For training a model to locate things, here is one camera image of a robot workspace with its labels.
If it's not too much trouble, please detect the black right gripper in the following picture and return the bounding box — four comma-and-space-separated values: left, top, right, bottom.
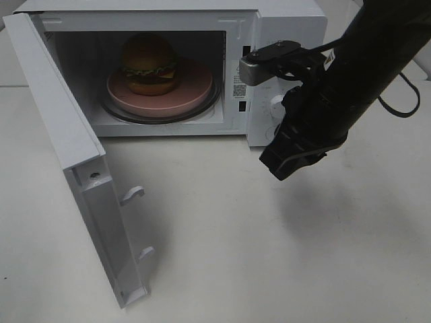
259, 53, 347, 181

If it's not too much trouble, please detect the round white door button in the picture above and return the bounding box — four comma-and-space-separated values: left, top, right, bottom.
264, 125, 279, 145

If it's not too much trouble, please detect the pink round plate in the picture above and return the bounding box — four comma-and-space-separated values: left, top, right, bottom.
106, 58, 214, 118

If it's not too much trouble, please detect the toy hamburger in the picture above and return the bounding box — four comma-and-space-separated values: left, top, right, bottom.
121, 33, 178, 96

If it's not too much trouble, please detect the white microwave door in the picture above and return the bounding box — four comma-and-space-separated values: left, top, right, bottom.
3, 13, 149, 308

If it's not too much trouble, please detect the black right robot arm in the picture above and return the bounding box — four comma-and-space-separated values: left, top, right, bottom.
259, 1, 430, 180

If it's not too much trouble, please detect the white warning label sticker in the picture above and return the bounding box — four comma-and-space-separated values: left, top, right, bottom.
231, 60, 247, 100

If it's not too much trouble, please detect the glass microwave turntable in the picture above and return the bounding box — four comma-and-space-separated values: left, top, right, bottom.
98, 84, 221, 124

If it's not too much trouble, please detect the white microwave oven body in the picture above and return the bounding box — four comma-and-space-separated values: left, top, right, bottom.
11, 1, 327, 147

